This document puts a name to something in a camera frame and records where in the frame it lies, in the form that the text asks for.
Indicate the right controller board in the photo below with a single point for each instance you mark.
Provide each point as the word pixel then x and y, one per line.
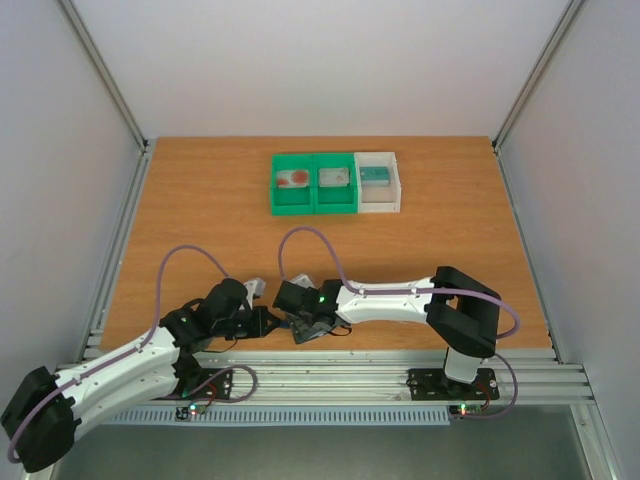
pixel 466 410

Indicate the controller board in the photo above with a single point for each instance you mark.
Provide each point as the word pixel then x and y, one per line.
pixel 466 410
pixel 189 413

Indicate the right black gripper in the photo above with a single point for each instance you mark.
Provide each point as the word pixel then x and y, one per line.
pixel 310 322

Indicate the blue leather card holder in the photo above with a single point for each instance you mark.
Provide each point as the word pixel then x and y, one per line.
pixel 303 332

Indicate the grey slotted cable duct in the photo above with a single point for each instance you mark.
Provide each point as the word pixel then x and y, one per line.
pixel 272 416

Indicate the left controller board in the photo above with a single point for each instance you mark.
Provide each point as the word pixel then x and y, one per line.
pixel 189 413

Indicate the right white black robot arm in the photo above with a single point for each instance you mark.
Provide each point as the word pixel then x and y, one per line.
pixel 462 311

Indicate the green bin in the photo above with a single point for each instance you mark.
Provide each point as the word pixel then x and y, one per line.
pixel 342 200
pixel 292 202

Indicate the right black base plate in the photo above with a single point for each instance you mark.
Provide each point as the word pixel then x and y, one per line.
pixel 432 385

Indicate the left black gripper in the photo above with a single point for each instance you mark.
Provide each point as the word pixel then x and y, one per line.
pixel 260 330

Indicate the aluminium front rail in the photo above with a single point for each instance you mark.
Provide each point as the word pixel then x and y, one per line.
pixel 379 377

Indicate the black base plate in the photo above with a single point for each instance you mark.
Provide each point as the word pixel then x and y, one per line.
pixel 203 385
pixel 432 385

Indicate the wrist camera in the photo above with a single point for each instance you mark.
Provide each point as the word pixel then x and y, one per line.
pixel 255 289
pixel 303 281

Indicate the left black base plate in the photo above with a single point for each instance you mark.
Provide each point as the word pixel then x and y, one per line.
pixel 203 385

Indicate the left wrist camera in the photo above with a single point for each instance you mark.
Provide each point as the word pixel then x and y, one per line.
pixel 255 289

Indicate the aluminium frame post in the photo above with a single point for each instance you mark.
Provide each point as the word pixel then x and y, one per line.
pixel 78 25
pixel 550 49

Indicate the white bin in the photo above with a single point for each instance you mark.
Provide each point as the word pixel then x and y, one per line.
pixel 379 199

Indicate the left green bin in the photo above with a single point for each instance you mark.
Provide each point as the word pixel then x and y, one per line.
pixel 292 202

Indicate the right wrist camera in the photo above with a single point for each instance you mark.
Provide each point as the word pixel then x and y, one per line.
pixel 303 281

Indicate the middle green bin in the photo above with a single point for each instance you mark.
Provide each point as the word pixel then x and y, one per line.
pixel 342 200

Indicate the right aluminium frame post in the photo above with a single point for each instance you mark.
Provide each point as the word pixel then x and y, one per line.
pixel 550 49

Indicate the teal card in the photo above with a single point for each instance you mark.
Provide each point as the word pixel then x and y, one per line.
pixel 374 176

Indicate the card with red circles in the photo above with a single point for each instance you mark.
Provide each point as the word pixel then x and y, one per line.
pixel 292 179

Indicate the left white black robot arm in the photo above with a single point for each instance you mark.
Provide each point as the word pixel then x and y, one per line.
pixel 50 411

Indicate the left aluminium frame post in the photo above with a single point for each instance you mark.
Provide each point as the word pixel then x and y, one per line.
pixel 78 25

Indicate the grey white card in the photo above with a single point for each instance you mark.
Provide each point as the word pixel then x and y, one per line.
pixel 333 177

